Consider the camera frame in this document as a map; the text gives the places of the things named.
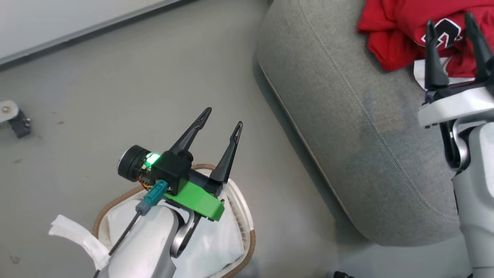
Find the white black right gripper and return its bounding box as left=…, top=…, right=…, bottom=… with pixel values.
left=418, top=12, right=494, bottom=128

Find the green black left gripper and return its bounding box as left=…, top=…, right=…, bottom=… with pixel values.
left=164, top=107, right=244, bottom=222

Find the red t-shirt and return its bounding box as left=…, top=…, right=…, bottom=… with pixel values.
left=358, top=0, right=494, bottom=78

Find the grey sofa cushion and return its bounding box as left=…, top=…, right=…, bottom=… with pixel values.
left=255, top=0, right=462, bottom=247

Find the white lined laundry basket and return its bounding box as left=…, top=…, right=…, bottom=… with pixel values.
left=93, top=163, right=256, bottom=278

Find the white fabric basket tag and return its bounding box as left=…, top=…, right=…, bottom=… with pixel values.
left=48, top=214, right=111, bottom=271

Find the black caster wheel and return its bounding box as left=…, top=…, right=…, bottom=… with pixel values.
left=0, top=100, right=32, bottom=139

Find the black cable with teal connector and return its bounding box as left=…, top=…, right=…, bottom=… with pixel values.
left=93, top=180, right=169, bottom=278

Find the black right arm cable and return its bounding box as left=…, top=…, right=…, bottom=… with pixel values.
left=440, top=120, right=462, bottom=169

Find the grey metal partition frame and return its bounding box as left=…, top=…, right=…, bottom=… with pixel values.
left=0, top=0, right=186, bottom=67

